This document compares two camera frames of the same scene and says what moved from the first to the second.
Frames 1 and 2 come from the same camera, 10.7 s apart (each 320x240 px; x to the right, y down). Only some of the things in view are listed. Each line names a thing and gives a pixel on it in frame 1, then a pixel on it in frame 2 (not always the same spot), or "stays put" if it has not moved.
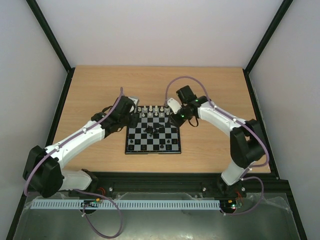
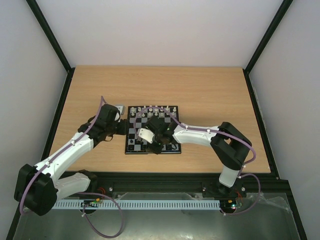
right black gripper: (176, 120) -> (155, 144)
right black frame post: (256, 56) stays put
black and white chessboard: (156, 133) stays put
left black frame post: (54, 43) stays put
